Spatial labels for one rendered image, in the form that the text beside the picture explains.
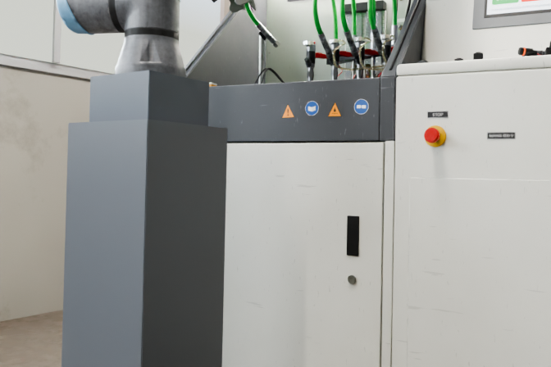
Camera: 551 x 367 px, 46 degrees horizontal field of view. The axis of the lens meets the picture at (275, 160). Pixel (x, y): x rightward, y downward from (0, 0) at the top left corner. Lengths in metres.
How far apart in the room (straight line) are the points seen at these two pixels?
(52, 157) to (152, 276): 2.15
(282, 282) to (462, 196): 0.53
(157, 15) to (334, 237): 0.71
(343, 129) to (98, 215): 0.67
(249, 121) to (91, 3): 0.57
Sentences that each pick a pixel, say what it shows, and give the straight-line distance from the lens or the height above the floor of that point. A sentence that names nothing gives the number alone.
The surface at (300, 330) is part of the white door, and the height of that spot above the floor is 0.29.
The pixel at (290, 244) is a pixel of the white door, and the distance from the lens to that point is 1.72.
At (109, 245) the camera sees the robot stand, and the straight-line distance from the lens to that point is 1.32.
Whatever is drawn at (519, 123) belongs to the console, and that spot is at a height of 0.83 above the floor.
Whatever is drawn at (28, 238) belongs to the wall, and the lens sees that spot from 3.32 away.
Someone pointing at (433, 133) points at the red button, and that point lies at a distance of 1.55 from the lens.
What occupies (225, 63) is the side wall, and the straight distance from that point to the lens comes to 2.16.
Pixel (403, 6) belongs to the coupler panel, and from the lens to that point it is 2.24.
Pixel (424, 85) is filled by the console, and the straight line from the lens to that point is 1.61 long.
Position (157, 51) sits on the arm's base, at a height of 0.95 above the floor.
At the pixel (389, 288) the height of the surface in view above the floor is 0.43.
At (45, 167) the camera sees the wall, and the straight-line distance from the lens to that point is 3.35.
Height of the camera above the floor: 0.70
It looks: 1 degrees up
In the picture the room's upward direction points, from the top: 1 degrees clockwise
